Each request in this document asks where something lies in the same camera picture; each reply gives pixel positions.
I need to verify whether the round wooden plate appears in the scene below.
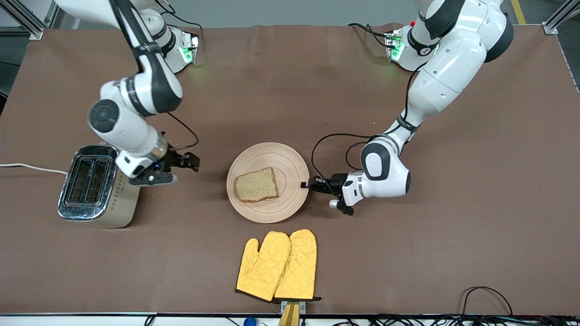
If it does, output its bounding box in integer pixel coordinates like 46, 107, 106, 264
226, 143, 310, 224

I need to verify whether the brown bread slice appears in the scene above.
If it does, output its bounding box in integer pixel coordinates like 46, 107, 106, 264
234, 167, 279, 203

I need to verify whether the beige chrome two-slot toaster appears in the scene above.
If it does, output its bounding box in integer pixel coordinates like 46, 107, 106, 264
58, 144, 142, 229

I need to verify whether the yellow quilted oven mitt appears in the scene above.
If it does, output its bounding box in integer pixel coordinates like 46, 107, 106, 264
236, 231, 291, 303
274, 229, 321, 302

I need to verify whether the brown table cover mat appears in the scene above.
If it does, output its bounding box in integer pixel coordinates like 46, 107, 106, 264
0, 24, 580, 316

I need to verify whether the grey metal bracket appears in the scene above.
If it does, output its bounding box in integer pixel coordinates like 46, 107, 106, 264
280, 301, 307, 316

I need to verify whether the white toaster power cord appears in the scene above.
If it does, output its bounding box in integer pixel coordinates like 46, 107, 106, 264
0, 163, 68, 175

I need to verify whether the black right base cable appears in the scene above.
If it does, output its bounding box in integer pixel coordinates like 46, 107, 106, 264
154, 0, 203, 34

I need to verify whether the black base cable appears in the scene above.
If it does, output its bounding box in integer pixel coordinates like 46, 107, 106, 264
348, 23, 391, 48
154, 0, 203, 34

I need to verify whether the black left base cable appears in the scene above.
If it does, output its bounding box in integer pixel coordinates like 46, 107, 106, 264
348, 23, 391, 48

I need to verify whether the black looped cable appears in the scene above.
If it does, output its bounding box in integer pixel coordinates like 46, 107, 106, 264
461, 286, 514, 316

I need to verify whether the aluminium frame profile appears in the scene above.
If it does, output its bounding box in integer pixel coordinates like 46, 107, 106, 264
543, 0, 580, 35
0, 0, 62, 41

